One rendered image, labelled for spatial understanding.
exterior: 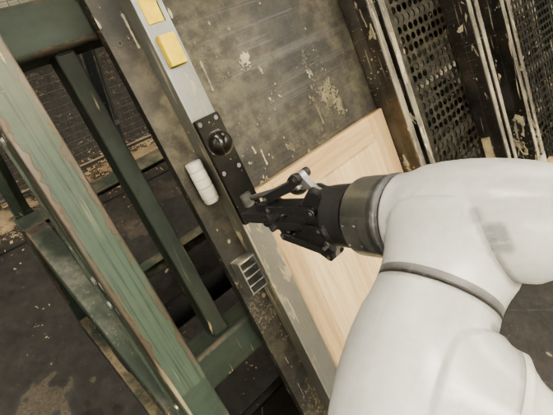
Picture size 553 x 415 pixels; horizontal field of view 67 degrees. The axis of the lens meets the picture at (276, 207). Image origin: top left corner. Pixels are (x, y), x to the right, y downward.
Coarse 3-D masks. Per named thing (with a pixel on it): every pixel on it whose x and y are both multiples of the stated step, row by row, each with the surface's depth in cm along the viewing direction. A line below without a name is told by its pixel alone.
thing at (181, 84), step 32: (128, 0) 63; (160, 0) 66; (160, 32) 66; (160, 64) 66; (192, 64) 69; (192, 96) 69; (192, 128) 70; (224, 192) 73; (256, 224) 77; (256, 256) 77; (288, 288) 81; (288, 320) 82; (320, 352) 86; (320, 384) 87
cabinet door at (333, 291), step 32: (352, 128) 94; (384, 128) 101; (320, 160) 89; (352, 160) 95; (384, 160) 101; (256, 192) 79; (288, 256) 84; (320, 256) 89; (352, 256) 95; (320, 288) 89; (352, 288) 95; (320, 320) 89; (352, 320) 95
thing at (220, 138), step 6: (216, 132) 59; (222, 132) 60; (210, 138) 59; (216, 138) 59; (222, 138) 59; (228, 138) 59; (210, 144) 59; (216, 144) 59; (222, 144) 59; (228, 144) 59; (210, 150) 60; (216, 150) 59; (222, 150) 59; (228, 150) 60
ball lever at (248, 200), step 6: (288, 180) 68; (246, 192) 73; (264, 192) 72; (294, 192) 68; (300, 192) 68; (240, 198) 73; (246, 198) 73; (252, 198) 73; (246, 204) 73; (252, 204) 74
